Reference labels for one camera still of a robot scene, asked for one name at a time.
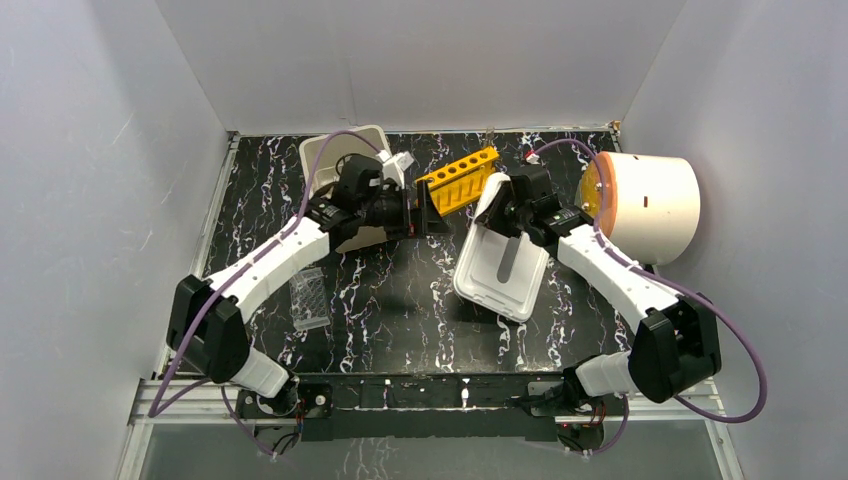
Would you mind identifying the white bin lid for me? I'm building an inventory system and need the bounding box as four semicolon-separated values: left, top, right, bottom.
452;173;549;323

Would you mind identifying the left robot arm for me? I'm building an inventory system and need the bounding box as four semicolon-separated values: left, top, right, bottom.
166;151;450;416

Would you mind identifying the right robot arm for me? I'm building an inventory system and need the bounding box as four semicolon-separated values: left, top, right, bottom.
474;165;722;414

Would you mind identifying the yellow test tube rack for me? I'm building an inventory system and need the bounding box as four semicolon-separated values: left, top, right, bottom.
417;146;500;217

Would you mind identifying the white plastic bin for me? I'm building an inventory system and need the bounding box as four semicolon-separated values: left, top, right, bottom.
298;124;390;254

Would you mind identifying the clear acrylic tube rack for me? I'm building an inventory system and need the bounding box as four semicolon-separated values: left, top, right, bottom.
289;267;330;332

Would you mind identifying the white cylindrical centrifuge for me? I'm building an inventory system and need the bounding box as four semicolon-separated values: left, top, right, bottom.
575;151;701;265

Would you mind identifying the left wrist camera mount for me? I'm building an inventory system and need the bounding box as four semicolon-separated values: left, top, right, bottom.
377;150;415;189

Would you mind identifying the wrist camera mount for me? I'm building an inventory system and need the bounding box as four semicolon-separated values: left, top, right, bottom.
377;150;415;189
525;151;540;165

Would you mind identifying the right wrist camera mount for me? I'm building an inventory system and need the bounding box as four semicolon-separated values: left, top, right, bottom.
525;151;540;165

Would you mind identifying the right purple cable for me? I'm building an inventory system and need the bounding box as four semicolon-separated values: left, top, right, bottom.
526;139;770;458

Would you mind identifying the purple cable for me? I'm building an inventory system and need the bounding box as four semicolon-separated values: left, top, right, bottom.
146;129;392;458
526;139;770;458

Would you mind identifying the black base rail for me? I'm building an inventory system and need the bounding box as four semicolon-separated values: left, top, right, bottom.
198;372;664;444

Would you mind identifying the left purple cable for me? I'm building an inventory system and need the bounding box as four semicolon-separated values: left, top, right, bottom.
146;129;392;458

